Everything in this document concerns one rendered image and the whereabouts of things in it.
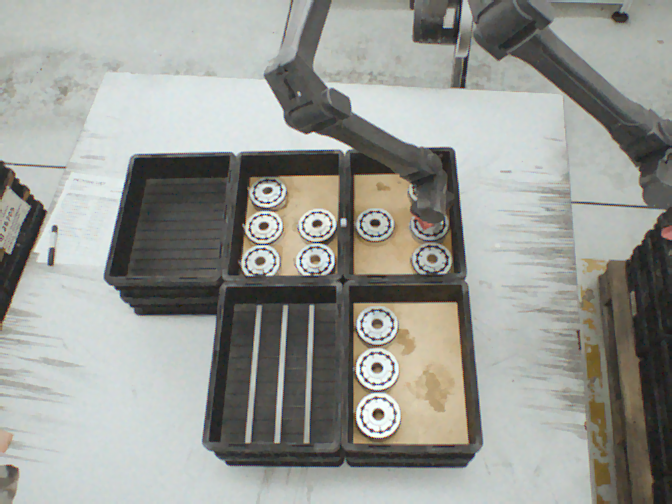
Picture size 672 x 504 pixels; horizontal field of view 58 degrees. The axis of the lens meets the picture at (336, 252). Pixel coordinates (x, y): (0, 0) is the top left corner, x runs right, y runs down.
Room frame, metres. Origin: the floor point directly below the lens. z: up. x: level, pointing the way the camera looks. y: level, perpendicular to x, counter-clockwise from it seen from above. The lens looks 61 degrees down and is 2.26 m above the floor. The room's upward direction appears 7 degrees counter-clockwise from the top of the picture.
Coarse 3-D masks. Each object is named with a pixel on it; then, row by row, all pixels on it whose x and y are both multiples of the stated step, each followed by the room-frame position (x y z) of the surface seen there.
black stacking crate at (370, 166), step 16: (352, 160) 1.03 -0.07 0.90; (368, 160) 1.03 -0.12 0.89; (448, 160) 1.00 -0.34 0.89; (352, 176) 1.03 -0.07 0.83; (448, 176) 0.97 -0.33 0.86; (352, 192) 0.98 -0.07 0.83; (352, 208) 0.92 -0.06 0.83; (448, 208) 0.89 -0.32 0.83; (352, 224) 0.87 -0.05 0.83; (352, 240) 0.82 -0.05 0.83; (352, 256) 0.77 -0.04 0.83; (352, 272) 0.72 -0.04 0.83
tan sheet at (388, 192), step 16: (368, 176) 1.02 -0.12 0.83; (384, 176) 1.01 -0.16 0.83; (368, 192) 0.97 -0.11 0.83; (384, 192) 0.96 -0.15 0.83; (400, 192) 0.95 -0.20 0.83; (368, 208) 0.91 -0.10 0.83; (384, 208) 0.91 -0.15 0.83; (400, 208) 0.90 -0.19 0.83; (400, 224) 0.85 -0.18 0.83; (400, 240) 0.80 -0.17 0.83; (448, 240) 0.78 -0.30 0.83; (368, 256) 0.76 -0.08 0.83; (384, 256) 0.76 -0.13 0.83; (400, 256) 0.75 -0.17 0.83; (368, 272) 0.72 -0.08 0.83; (384, 272) 0.71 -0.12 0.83; (400, 272) 0.71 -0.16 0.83
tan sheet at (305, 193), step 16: (304, 176) 1.05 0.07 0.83; (320, 176) 1.04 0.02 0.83; (336, 176) 1.03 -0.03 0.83; (288, 192) 1.00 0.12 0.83; (304, 192) 0.99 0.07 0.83; (320, 192) 0.99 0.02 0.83; (336, 192) 0.98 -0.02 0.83; (288, 208) 0.95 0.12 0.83; (304, 208) 0.94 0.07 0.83; (320, 208) 0.93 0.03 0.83; (336, 208) 0.93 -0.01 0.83; (288, 224) 0.89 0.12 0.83; (336, 224) 0.88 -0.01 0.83; (288, 240) 0.84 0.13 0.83; (336, 240) 0.82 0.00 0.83; (288, 256) 0.79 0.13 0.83; (336, 256) 0.78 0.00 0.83; (288, 272) 0.75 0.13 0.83
